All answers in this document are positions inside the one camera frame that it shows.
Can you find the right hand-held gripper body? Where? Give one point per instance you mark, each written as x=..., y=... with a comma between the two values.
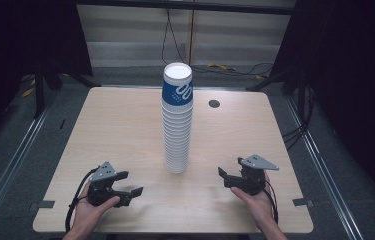
x=254, y=178

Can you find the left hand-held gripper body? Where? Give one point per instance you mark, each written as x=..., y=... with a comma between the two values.
x=103, y=173

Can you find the stack of white paper cups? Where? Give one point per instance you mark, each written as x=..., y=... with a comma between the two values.
x=176, y=140

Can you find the blue ribbed paper cup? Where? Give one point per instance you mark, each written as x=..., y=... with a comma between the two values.
x=176, y=90

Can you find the person's right hand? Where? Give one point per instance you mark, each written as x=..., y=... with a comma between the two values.
x=261, y=206

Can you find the person's left hand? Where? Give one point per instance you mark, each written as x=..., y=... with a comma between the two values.
x=86, y=215

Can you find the grey tape strip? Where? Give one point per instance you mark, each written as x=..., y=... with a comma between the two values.
x=303, y=201
x=43, y=204

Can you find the round dark table grommet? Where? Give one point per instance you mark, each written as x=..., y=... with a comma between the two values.
x=214, y=103

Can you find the black metal stand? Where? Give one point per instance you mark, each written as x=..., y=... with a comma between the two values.
x=285, y=80
x=41, y=86

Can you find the yellow floor tape scrap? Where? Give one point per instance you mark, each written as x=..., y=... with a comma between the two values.
x=28, y=92
x=221, y=66

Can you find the black curtain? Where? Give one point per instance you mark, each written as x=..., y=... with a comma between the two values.
x=348, y=66
x=25, y=36

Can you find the metal floor rail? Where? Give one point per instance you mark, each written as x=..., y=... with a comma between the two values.
x=321, y=160
x=11, y=166

